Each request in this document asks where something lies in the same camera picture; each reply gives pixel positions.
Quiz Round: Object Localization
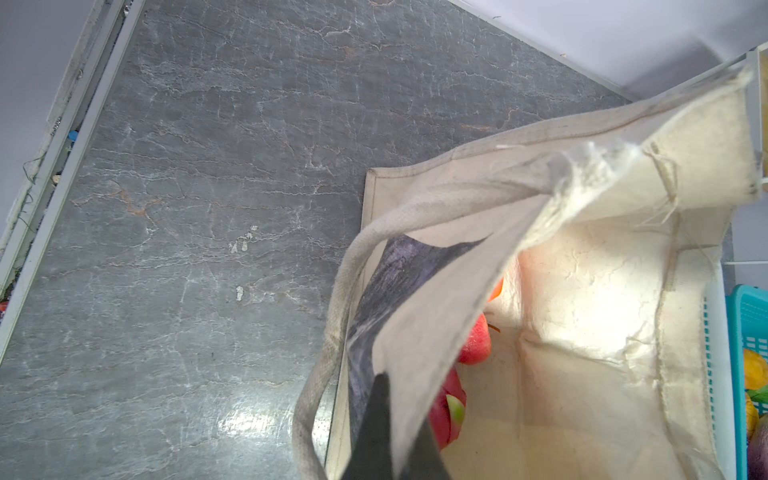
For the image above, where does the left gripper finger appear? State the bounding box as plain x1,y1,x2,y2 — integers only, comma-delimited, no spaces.
342,374,450,480

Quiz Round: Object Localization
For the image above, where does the pink dragon fruit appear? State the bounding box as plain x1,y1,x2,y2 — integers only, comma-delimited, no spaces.
428,368,467,450

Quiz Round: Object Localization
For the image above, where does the red apple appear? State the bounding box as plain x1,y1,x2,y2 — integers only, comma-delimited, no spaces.
457,314,492,365

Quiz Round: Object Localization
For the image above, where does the orange fruit large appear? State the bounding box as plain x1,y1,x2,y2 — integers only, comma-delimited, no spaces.
488,278,504,302

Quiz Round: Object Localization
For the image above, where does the cream canvas grocery bag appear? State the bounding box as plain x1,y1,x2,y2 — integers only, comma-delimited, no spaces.
292,66,761,479

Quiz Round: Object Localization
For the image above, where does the white plastic fruit basket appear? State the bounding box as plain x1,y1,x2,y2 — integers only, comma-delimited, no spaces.
702,267,738,479

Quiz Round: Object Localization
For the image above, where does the purple eggplant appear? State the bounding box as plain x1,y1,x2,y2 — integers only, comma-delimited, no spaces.
747,414,768,480

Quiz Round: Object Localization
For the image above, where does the yellow vegetable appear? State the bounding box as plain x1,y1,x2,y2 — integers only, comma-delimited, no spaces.
743,349,767,440

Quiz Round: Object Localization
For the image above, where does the teal plastic vegetable basket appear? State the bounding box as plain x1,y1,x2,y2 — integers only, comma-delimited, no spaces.
726,285,767,479

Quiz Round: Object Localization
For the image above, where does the white wooden two-tier shelf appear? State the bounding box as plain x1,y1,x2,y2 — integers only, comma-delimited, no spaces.
666,42,767,193

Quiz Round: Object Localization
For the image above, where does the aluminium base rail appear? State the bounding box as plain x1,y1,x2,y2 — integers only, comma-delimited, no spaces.
1,0,147,354

